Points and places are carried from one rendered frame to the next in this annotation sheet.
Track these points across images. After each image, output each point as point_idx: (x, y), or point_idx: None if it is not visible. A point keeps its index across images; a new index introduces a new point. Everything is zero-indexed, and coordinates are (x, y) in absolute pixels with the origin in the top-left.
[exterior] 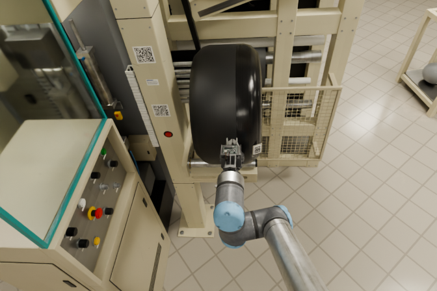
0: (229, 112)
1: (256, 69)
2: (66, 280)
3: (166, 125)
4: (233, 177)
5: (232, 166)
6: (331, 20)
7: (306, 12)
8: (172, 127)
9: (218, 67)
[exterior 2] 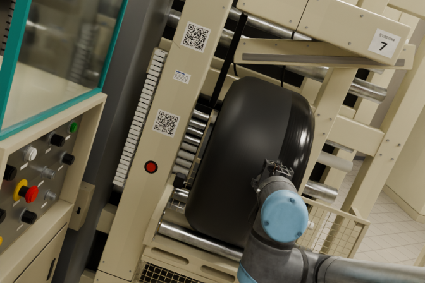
0: (276, 137)
1: (312, 113)
2: None
3: (159, 150)
4: (289, 182)
5: (286, 174)
6: (372, 137)
7: (346, 118)
8: (164, 157)
9: (271, 90)
